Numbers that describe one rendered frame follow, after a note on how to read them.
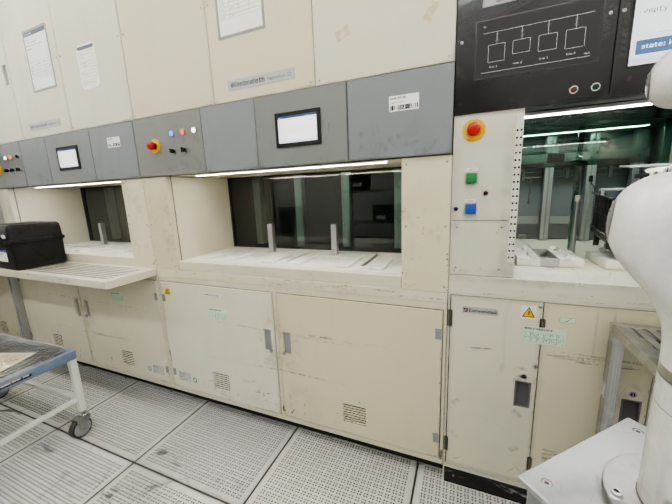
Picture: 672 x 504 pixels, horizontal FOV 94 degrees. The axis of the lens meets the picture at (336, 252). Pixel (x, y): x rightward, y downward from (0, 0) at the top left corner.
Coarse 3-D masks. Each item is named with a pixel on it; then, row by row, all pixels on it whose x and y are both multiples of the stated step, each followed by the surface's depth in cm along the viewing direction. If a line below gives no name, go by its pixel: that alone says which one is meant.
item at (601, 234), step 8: (640, 168) 107; (648, 168) 105; (592, 192) 122; (600, 192) 113; (600, 200) 116; (608, 200) 108; (600, 208) 116; (608, 208) 108; (600, 216) 116; (592, 224) 124; (600, 224) 115; (592, 232) 124; (600, 232) 113; (608, 248) 108
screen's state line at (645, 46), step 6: (666, 36) 79; (636, 42) 81; (642, 42) 81; (648, 42) 80; (654, 42) 80; (660, 42) 80; (666, 42) 79; (636, 48) 81; (642, 48) 81; (648, 48) 81; (654, 48) 80; (660, 48) 80; (666, 48) 79; (636, 54) 82
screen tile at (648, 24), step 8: (648, 0) 79; (656, 0) 78; (664, 0) 78; (640, 16) 80; (648, 16) 79; (656, 16) 79; (664, 16) 78; (640, 24) 80; (648, 24) 80; (656, 24) 79; (664, 24) 79; (640, 32) 81; (648, 32) 80
